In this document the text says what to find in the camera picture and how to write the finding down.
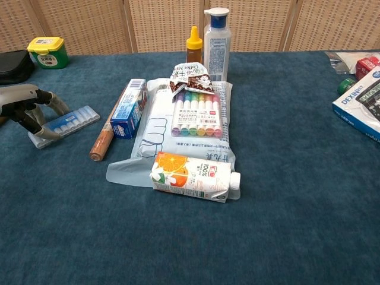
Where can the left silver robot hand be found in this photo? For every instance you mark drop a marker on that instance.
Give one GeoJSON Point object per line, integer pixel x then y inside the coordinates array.
{"type": "Point", "coordinates": [20, 98]}

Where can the light blue pill box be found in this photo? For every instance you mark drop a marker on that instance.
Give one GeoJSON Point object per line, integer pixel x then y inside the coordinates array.
{"type": "Point", "coordinates": [80, 117]}

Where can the wooden stick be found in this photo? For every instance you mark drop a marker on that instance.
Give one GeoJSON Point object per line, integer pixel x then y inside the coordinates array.
{"type": "Point", "coordinates": [102, 142]}

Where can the black zip pouch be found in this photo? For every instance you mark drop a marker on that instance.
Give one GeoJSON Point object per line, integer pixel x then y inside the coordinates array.
{"type": "Point", "coordinates": [15, 66]}

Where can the green tub yellow lid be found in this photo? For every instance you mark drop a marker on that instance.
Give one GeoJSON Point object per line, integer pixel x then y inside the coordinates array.
{"type": "Point", "coordinates": [49, 53]}

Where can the woven folding screen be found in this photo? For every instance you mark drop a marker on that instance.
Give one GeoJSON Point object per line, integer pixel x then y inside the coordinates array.
{"type": "Point", "coordinates": [98, 26]}

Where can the blue toothpaste box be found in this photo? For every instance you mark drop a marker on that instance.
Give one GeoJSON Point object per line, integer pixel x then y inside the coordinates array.
{"type": "Point", "coordinates": [127, 118]}

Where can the large white plastic bag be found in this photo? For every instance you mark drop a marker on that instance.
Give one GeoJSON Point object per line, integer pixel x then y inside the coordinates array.
{"type": "Point", "coordinates": [154, 130]}

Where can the coffee milk snack packet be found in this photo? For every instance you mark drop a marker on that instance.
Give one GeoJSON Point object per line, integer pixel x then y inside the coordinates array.
{"type": "Point", "coordinates": [190, 78]}

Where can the pastel highlighter pen pack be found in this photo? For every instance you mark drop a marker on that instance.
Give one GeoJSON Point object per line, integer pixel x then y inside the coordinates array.
{"type": "Point", "coordinates": [196, 118]}

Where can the honey bottle yellow cap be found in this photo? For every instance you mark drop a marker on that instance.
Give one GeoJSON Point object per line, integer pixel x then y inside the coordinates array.
{"type": "Point", "coordinates": [194, 49]}

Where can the orange juice carton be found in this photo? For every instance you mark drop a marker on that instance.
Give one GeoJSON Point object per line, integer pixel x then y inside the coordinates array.
{"type": "Point", "coordinates": [190, 176]}

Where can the clear bottle blue white cap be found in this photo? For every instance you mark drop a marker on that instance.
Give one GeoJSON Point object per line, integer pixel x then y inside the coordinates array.
{"type": "Point", "coordinates": [217, 50]}

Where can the blue table cloth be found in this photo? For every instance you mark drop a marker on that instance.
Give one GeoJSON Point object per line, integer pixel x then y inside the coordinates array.
{"type": "Point", "coordinates": [207, 237]}

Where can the green cap bottle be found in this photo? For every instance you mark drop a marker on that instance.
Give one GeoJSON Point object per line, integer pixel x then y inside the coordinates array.
{"type": "Point", "coordinates": [346, 86]}

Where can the white powder bag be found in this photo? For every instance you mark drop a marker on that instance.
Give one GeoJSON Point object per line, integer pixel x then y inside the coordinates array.
{"type": "Point", "coordinates": [345, 60]}

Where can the blue white calculator box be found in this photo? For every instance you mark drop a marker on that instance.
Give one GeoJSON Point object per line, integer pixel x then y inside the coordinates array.
{"type": "Point", "coordinates": [356, 115]}

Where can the red white sausage pack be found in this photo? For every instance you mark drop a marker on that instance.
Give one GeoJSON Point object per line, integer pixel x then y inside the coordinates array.
{"type": "Point", "coordinates": [368, 66]}

